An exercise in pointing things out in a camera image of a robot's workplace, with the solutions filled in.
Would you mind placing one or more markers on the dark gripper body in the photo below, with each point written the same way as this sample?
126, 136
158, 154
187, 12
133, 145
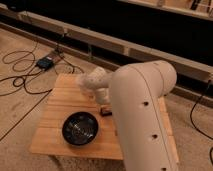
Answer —
105, 111

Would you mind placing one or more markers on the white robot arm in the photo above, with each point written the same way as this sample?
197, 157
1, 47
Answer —
133, 91

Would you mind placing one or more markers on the black round bowl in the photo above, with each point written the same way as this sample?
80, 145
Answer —
80, 128

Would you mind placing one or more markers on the black power adapter box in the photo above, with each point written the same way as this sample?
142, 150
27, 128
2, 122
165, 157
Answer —
44, 63

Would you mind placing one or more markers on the long wooden shelf rail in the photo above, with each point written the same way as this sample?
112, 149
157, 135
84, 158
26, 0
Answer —
183, 66

